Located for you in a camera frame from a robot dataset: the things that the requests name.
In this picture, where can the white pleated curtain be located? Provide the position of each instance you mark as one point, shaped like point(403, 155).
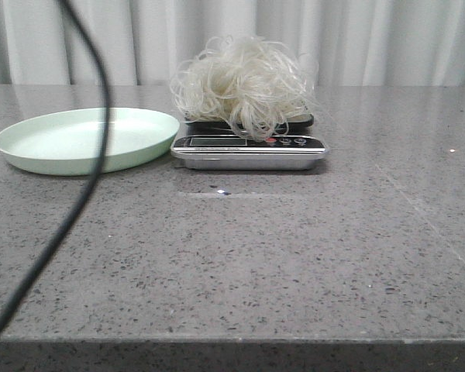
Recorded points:
point(342, 43)

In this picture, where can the white vermicelli noodle bundle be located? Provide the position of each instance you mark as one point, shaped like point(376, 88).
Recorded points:
point(257, 87)

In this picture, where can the black silver kitchen scale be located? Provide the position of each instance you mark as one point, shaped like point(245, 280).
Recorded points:
point(214, 146)

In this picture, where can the light green plastic plate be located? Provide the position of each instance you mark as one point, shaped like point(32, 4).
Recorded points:
point(67, 143)

